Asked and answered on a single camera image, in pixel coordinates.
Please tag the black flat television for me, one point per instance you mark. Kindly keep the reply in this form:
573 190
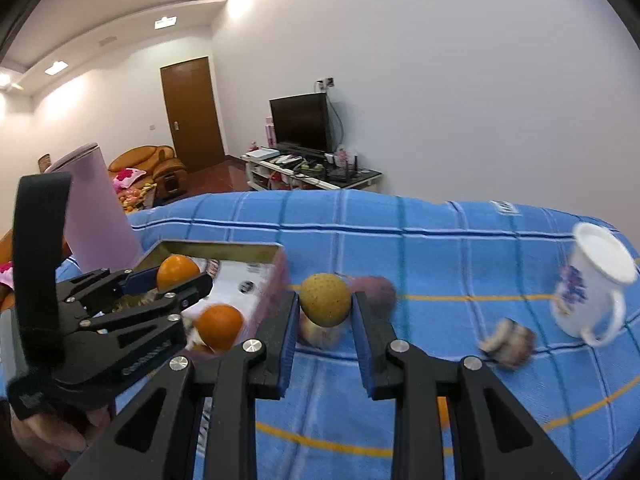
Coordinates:
300 122

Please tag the orange leather sofa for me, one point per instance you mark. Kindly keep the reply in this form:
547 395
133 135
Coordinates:
160 160

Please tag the white mug with blue flowers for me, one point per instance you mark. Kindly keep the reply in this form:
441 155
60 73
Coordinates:
585 280

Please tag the blue plaid blanket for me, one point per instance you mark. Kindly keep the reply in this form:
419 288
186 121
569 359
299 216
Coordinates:
450 260

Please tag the black router with antennas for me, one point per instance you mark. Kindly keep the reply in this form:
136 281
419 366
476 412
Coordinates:
342 170

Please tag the round purple root vegetable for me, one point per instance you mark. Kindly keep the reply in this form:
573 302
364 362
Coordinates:
377 295

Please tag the wall power socket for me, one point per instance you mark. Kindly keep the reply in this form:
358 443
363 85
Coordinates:
325 83

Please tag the low coffee table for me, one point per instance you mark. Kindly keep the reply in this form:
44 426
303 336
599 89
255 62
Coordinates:
137 197

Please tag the recessed ceiling light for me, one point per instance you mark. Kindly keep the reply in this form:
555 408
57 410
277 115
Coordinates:
56 67
4 80

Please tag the rectangular ceiling light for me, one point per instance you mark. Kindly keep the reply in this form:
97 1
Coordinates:
165 21

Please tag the small orange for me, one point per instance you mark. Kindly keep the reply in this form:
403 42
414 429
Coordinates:
177 270

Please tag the small yellow round fruit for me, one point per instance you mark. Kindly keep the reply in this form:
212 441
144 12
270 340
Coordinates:
325 300

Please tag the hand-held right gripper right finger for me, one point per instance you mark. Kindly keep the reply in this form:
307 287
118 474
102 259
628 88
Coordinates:
361 350

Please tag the cut taro piece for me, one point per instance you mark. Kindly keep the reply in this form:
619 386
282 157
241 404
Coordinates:
320 335
507 345

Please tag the person's left hand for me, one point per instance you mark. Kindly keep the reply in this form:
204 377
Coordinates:
50 435

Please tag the white television stand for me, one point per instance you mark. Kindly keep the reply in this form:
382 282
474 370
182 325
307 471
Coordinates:
262 175

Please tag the pink upright box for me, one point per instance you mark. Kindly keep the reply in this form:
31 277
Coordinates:
270 131

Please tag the floral sofa cushion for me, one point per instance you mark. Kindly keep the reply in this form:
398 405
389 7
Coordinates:
127 177

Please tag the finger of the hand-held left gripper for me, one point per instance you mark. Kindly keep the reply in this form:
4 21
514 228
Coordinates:
140 282
150 312

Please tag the light purple tumbler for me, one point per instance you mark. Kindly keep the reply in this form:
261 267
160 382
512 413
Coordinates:
95 200

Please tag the large orange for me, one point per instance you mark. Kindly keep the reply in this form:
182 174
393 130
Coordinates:
219 327

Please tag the ceiling air vent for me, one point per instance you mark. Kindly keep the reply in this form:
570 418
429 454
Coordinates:
107 40

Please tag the brown wooden door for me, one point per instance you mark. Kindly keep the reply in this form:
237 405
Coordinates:
192 115

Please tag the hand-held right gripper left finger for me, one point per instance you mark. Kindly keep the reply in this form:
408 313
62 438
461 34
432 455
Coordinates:
287 355

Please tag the pink tin box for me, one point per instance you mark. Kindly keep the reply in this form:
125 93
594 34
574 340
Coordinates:
265 290

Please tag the white flat box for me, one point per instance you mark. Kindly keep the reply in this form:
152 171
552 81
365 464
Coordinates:
262 154

